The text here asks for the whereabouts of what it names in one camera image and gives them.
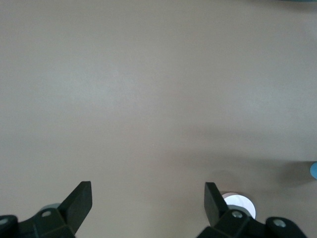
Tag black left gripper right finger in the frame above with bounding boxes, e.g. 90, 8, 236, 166
195, 182, 308, 238

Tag pale pink bowl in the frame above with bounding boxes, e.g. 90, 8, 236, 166
221, 191, 256, 220

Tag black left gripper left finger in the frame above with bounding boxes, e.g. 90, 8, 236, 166
0, 181, 93, 238

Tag brown table cover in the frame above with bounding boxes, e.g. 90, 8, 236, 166
0, 0, 317, 238

